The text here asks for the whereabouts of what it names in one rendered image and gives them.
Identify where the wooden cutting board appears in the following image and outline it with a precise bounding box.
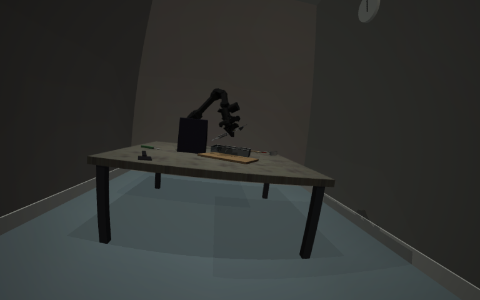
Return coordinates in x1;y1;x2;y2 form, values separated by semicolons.
197;152;259;164

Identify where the black spatula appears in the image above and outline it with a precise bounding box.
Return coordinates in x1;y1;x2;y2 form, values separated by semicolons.
138;151;152;161

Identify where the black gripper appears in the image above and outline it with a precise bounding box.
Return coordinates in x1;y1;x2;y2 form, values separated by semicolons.
219;114;239;137

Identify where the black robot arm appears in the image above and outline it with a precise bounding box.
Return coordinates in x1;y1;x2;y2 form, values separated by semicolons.
187;88;240;123

